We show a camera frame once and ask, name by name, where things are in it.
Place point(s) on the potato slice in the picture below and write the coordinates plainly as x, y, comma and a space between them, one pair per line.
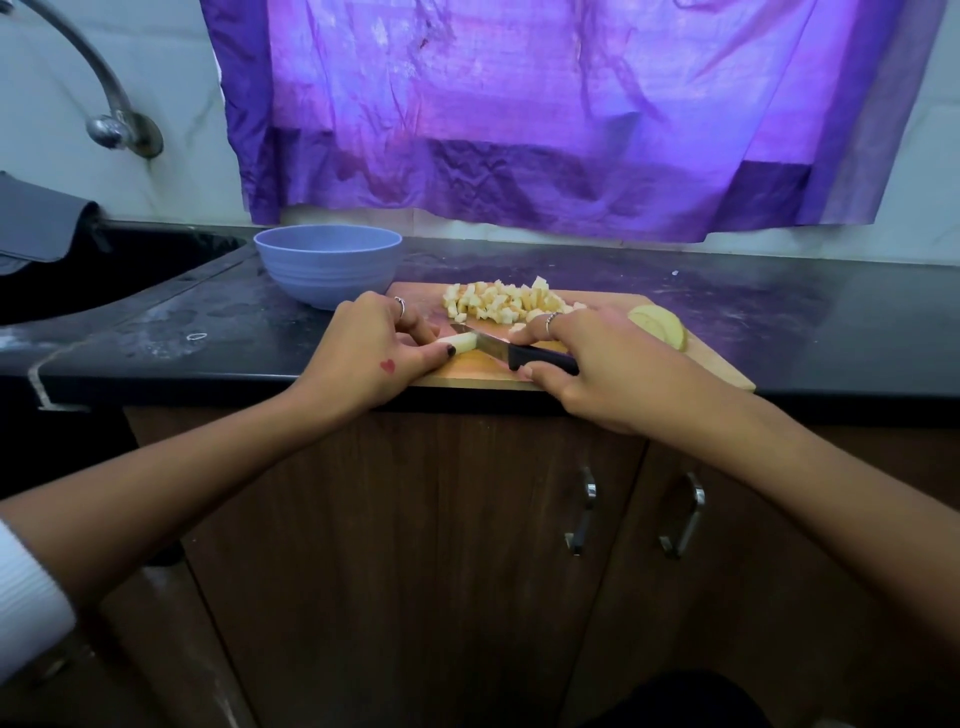
657, 324

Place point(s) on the person's right hand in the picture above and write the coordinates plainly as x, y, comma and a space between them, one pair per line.
630, 375

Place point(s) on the grey cloth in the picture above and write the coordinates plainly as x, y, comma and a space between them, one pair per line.
42, 218

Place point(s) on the wooden cutting board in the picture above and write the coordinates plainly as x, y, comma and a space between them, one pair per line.
480, 368

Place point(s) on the pile of diced potato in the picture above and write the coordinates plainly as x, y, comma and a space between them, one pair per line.
503, 300

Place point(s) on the person's left hand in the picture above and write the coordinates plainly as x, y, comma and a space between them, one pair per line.
360, 357

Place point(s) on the blue bowl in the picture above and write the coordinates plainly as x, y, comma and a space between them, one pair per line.
327, 264

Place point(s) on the person's dark trousers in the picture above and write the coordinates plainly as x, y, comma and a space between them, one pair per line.
698, 702

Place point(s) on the purple cloth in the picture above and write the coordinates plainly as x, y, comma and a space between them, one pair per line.
570, 105

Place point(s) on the metal faucet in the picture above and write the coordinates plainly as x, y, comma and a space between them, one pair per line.
120, 128

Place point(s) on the person's left forearm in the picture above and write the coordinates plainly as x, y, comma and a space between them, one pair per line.
150, 503

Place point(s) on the tan potato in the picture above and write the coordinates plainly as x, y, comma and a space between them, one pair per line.
461, 342

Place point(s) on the dark sink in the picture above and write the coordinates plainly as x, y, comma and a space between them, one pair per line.
105, 270

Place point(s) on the person's right forearm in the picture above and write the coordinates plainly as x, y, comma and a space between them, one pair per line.
848, 503

